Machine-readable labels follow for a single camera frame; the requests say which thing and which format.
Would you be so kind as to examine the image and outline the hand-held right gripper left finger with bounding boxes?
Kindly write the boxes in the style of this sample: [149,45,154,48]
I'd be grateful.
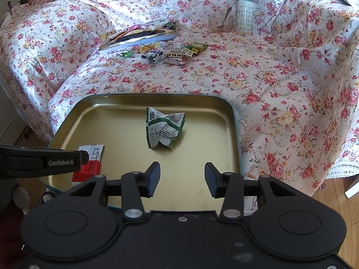
[68,161,161,220]

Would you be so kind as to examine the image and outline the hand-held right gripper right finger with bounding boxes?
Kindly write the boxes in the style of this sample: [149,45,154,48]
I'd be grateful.
[205,162,302,220]

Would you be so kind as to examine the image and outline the red and white snack packet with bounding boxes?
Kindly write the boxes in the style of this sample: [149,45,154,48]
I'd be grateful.
[72,144,105,182]

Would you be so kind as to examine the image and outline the gold metal tray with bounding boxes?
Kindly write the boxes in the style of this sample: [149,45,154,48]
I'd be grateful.
[39,93,242,209]

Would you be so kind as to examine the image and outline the green and white snack packet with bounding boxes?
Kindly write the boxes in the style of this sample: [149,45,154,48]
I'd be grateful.
[145,107,186,149]

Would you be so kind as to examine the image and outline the grey furry slipper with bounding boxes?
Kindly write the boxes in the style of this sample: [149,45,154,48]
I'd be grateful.
[0,179,30,211]

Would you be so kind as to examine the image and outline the blue and white snack packet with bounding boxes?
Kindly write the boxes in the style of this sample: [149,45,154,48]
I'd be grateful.
[141,49,166,62]

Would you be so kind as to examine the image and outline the pile of wrapped candies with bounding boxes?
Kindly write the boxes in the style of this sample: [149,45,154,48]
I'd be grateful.
[99,20,177,45]

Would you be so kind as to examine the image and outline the white tin with gold rim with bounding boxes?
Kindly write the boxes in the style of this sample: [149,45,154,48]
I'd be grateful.
[98,20,178,52]

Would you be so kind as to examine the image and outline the white board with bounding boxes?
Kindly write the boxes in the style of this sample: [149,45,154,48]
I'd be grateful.
[345,178,359,200]

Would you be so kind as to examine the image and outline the glass cup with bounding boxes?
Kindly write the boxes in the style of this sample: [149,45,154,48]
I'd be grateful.
[208,13,234,33]

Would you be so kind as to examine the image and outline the metal spoon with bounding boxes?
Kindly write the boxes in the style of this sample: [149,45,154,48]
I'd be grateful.
[217,7,233,30]

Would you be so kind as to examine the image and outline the green and white water bottle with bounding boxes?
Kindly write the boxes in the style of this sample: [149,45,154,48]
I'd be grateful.
[235,0,255,34]

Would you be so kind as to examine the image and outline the grey strap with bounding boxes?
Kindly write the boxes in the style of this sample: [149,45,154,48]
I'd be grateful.
[260,0,289,33]

